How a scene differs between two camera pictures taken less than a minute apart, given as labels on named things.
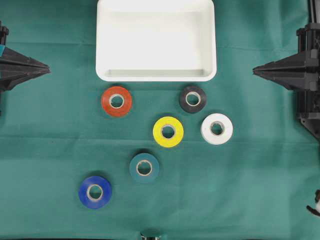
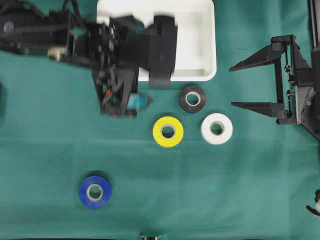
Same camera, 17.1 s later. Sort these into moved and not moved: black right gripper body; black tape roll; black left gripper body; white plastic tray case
Moved: black right gripper body; black left gripper body
Not moved: black tape roll; white plastic tray case
